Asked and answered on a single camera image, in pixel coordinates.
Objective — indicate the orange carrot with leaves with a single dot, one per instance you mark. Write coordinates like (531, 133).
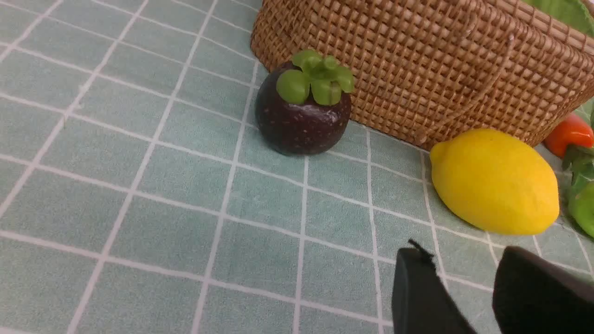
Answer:
(572, 141)

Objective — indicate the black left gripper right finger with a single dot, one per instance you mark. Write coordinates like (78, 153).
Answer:
(533, 296)

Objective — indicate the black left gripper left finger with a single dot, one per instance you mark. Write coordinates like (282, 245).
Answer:
(420, 302)

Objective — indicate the yellow lemon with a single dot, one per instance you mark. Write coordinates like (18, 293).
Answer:
(495, 182)

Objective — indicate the teal checkered tablecloth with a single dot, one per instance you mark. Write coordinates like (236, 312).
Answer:
(137, 196)

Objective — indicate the green bitter gourd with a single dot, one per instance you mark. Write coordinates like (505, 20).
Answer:
(581, 206)

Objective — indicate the dark purple mangosteen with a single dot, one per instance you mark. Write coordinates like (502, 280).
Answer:
(303, 106)

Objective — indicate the woven wicker basket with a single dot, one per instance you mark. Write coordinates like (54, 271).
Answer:
(428, 70)

